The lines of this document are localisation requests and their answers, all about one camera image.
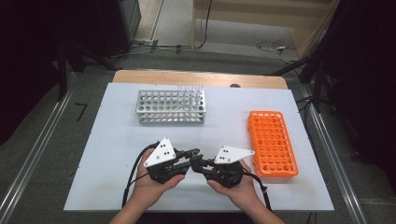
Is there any black hanging cable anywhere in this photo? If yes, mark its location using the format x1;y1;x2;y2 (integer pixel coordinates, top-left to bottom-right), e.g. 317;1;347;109
192;0;214;50

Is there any power strip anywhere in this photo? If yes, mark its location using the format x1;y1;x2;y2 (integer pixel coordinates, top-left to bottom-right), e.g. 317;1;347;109
132;38;160;51

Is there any wooden table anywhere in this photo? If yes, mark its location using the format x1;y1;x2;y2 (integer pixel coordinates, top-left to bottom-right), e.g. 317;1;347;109
112;69;289;91

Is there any white floor cable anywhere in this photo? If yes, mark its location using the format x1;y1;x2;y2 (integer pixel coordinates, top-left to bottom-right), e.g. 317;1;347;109
255;39;301;65

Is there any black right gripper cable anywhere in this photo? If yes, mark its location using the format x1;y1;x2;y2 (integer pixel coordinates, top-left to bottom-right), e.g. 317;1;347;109
242;172;273;213

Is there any dark cabinet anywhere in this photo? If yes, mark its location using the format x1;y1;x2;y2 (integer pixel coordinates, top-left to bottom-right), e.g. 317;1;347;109
92;0;142;58

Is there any white board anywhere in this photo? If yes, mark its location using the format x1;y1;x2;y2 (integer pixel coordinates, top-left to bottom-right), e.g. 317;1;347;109
64;82;334;213

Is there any silver metal test tube rack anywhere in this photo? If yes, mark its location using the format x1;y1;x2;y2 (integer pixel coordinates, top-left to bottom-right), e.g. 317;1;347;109
135;90;207;124

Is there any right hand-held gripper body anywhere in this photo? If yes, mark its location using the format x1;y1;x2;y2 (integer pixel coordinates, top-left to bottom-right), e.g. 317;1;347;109
205;145;256;189

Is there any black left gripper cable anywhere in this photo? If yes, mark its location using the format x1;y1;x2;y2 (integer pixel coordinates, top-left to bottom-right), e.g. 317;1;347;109
121;141;161;209

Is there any black metal stand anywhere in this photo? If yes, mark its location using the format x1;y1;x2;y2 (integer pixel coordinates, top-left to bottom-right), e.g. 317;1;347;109
264;54;332;114
55;40;120;102

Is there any person's left hand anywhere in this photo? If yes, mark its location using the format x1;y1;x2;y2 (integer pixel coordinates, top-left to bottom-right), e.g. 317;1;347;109
132;148;185;209

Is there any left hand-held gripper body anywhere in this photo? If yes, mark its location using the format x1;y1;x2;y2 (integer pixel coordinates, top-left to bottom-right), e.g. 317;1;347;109
143;137;190;185

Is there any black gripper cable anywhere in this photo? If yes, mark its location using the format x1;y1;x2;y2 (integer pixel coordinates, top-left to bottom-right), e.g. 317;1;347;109
242;172;273;213
121;141;161;209

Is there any person's right hand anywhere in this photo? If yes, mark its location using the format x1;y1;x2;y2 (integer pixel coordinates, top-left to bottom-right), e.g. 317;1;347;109
206;161;265;213

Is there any orange plastic test tube rack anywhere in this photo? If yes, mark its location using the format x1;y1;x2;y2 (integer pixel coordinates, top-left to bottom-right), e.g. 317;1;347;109
247;110;300;178

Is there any metal floor rail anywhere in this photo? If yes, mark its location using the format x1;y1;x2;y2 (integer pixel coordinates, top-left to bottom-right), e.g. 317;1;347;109
0;71;79;224
300;83;369;224

